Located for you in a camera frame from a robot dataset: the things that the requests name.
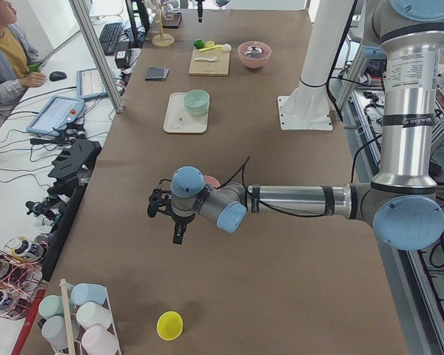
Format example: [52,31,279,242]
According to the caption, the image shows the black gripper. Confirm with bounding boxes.
[147,179,195,244]

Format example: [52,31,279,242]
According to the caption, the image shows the small pink bowl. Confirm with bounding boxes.
[203,175,221,189]

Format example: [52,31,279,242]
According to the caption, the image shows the white ceramic spoon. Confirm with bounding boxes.
[193,56,218,63]

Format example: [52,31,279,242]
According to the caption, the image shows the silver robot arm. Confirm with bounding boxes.
[147,1,444,251]

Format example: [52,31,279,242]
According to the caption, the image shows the green bowl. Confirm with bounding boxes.
[184,89,210,116]

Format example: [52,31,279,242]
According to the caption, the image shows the yellow measuring spoon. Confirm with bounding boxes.
[198,44,223,53]

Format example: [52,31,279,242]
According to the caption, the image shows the large pink bowl with ice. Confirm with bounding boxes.
[238,41,272,69]

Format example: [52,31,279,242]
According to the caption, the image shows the yellow plastic cup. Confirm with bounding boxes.
[156,311,184,341]

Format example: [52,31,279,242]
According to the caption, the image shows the cream serving tray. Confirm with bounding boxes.
[163,92,208,134]

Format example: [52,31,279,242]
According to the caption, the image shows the blue plastic cup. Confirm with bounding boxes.
[70,283,107,306]

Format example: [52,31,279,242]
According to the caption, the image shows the black tool holder stand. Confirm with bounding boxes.
[25,139,102,282]

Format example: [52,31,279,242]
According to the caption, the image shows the white plastic cup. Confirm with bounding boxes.
[76,302,112,329]

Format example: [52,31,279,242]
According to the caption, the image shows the pink plastic cup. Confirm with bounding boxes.
[81,325,118,355]

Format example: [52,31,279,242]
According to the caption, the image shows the mint green plastic cup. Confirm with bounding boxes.
[38,295,64,320]

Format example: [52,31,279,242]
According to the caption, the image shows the grey folded cloth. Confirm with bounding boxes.
[145,66,169,81]

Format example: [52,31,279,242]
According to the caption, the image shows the grey plastic cup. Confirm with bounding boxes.
[41,315,68,349]

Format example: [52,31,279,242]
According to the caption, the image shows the wooden cutting board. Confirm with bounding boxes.
[188,49,230,77]

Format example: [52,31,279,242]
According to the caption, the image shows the blue teach pendant tablet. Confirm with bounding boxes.
[26,95,85,136]

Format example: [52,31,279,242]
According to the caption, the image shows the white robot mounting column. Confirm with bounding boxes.
[277,0,356,131]

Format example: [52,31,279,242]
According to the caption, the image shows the green toy pepper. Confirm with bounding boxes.
[193,39,204,50]

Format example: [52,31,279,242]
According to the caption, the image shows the white garlic toy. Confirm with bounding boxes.
[221,44,232,53]

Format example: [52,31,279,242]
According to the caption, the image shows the wooden mug tree stand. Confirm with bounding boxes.
[151,1,175,47]

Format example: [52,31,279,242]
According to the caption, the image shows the metal scoop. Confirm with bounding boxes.
[243,45,266,59]

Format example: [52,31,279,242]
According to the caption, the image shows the black computer mouse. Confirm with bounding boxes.
[49,71,67,82]

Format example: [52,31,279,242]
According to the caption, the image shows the black keyboard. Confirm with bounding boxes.
[98,22,124,55]

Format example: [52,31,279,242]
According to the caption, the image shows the seated person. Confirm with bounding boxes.
[0,1,47,106]

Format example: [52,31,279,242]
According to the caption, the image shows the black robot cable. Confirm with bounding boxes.
[218,155,336,217]

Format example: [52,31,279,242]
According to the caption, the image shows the copper wire bottle basket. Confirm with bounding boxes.
[0,237,49,320]

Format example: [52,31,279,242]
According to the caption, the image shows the aluminium frame post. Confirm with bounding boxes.
[69,0,124,113]

